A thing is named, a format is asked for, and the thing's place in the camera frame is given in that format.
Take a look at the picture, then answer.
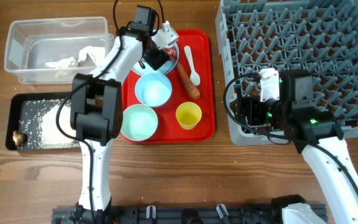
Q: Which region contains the brown food scrap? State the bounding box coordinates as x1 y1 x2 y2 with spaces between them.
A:
12 131 27 146

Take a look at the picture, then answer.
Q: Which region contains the mint green bowl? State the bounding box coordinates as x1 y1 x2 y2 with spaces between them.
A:
121 104 158 142

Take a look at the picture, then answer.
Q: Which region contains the red snack wrapper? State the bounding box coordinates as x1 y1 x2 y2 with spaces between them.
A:
163 46 178 60

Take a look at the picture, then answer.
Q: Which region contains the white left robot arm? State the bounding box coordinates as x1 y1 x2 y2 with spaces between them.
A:
68 6 178 223

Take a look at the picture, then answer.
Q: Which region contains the light blue plate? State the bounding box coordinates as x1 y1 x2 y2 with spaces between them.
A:
132 43 179 76

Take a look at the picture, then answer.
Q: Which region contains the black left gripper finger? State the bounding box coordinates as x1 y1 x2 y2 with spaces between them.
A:
139 47 159 69
157 49 170 69

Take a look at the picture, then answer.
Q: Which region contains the yellow plastic cup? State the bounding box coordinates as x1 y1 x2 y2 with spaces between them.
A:
176 101 203 130

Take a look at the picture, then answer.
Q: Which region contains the red plastic tray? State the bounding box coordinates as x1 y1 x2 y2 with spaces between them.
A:
138 29 215 144

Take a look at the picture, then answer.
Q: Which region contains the black food waste tray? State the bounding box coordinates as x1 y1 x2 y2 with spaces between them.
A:
6 92 68 151

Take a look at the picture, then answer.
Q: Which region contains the light blue bowl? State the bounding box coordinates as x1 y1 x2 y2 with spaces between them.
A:
135 73 173 108

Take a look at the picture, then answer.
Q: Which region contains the clear plastic bin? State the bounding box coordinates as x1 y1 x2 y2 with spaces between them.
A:
4 17 114 85

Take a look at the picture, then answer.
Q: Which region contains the grey dishwasher rack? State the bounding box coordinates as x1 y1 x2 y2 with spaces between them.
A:
215 0 358 146

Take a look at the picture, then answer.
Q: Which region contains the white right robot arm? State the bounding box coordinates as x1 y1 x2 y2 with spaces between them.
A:
239 68 358 223

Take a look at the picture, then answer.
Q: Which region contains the white plastic spoon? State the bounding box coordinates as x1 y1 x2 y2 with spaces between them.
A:
184 45 201 86

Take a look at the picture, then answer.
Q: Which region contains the white napkin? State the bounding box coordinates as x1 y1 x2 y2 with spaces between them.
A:
45 46 106 69

